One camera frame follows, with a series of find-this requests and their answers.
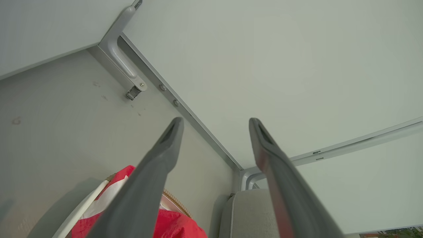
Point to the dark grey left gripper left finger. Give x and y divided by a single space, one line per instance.
145 185

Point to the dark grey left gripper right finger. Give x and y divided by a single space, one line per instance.
287 191

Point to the red garment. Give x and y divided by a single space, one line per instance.
178 224

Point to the grey fabric sofa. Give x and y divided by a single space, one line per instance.
251 215

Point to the grey curved partition corner foot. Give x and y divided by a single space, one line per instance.
246 178

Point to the white laundry basket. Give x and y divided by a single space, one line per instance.
77 214

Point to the small round metal bolt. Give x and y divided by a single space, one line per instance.
162 87
176 102

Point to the small black caster wheel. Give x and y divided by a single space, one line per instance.
133 93

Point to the green plant foliage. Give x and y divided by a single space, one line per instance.
403 233

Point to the grey metal partition support foot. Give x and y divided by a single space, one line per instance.
114 49

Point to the long aluminium partition base rail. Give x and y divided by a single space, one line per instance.
211 138

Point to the grey aluminium partition post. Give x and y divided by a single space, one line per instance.
363 140

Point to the thin grey partition base rail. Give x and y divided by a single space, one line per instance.
49 62

